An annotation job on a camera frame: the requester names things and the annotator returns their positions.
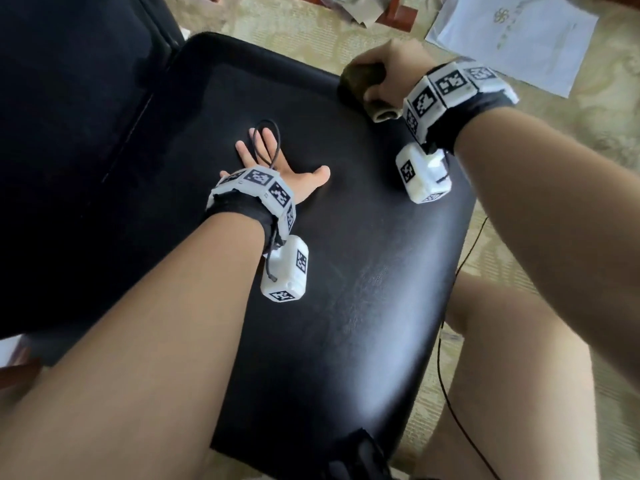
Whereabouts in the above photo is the white marker right wristband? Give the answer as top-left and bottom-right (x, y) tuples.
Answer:
(401, 57), (521, 154)

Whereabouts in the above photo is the person's right hand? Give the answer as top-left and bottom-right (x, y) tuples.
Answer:
(349, 37), (441, 108)

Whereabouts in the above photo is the wooden luggage rack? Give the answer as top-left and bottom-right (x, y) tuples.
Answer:
(290, 0), (419, 33)

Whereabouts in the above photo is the green cleaning cloth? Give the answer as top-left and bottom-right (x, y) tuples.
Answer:
(338, 63), (401, 124)

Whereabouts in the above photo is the person's right forearm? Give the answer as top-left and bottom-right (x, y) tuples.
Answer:
(455, 107), (640, 386)

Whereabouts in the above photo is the thin black cable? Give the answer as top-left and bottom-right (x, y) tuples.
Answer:
(435, 215), (501, 480)
(250, 117), (283, 171)

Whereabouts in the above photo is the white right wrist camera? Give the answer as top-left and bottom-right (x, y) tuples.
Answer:
(395, 143), (453, 204)

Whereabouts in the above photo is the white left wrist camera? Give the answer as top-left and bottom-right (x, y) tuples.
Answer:
(261, 235), (310, 304)

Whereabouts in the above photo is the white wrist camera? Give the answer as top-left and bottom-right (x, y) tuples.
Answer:
(261, 235), (310, 304)
(395, 143), (453, 204)

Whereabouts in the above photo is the person's left hand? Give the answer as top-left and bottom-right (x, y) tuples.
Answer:
(220, 127), (332, 205)

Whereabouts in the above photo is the person's right leg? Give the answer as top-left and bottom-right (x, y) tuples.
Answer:
(412, 273), (601, 480)

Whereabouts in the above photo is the black leather chair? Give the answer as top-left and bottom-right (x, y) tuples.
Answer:
(0, 0), (477, 480)

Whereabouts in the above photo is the person's left forearm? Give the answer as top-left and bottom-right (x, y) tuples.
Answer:
(0, 213), (266, 480)

